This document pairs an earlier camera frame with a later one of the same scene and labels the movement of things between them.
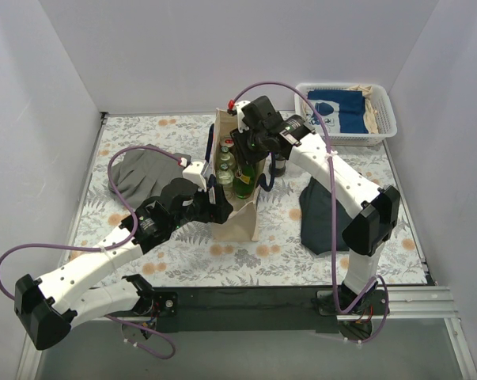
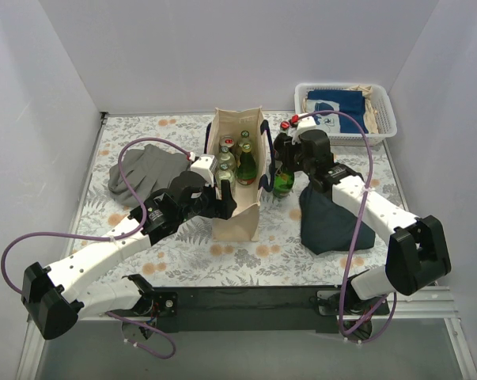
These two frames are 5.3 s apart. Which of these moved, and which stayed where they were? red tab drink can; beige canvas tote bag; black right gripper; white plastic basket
Moved: black right gripper
Stayed: red tab drink can; white plastic basket; beige canvas tote bag
